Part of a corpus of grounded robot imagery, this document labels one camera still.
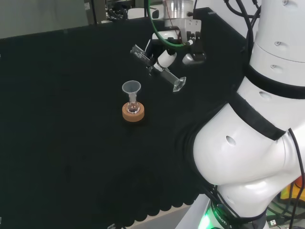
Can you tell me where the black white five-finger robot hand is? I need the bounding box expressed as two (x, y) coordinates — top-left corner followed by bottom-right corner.
(145, 19), (207, 73)

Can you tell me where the clear glass graduated cylinder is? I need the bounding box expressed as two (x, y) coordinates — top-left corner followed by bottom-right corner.
(130, 44), (187, 93)

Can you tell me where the clear plastic funnel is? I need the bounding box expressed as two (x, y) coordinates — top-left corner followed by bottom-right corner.
(122, 81), (142, 97)

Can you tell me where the clear round-bottom flask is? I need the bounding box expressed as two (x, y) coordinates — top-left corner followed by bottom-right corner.
(126, 93), (141, 114)

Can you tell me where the black bench cloth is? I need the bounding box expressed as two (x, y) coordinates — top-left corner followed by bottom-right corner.
(0, 7), (253, 227)

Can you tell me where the yellow stop button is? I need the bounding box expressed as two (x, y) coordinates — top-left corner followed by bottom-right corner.
(280, 175), (305, 202)

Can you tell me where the green cable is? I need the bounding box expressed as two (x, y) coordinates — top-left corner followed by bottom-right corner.
(147, 0), (189, 47)

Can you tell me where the brown cork ring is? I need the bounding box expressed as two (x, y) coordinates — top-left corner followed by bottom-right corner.
(122, 102), (146, 123)

